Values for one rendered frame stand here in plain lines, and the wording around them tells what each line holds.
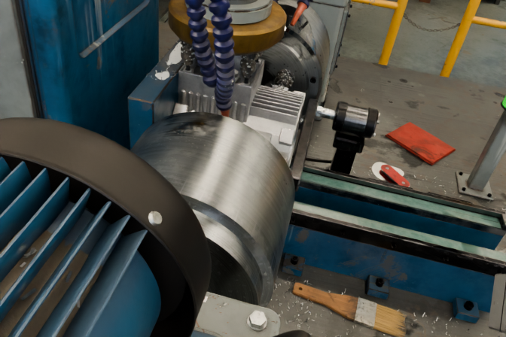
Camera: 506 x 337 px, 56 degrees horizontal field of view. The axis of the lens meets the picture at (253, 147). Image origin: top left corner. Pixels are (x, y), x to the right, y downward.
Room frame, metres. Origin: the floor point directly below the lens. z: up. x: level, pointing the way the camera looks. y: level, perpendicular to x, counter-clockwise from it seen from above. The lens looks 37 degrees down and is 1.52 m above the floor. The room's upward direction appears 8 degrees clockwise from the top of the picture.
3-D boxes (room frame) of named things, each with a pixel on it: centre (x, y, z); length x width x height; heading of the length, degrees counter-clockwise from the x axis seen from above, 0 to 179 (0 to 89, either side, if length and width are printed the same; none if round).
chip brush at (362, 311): (0.51, -0.21, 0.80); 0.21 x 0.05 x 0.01; 77
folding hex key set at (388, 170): (0.89, -0.35, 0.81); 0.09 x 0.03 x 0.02; 35
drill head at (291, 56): (0.98, -0.01, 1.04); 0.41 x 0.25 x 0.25; 172
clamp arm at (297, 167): (0.70, -0.09, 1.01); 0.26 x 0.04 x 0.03; 172
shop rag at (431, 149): (1.07, -0.45, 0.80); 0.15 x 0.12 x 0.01; 46
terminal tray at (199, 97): (0.70, 0.07, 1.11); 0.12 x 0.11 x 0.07; 82
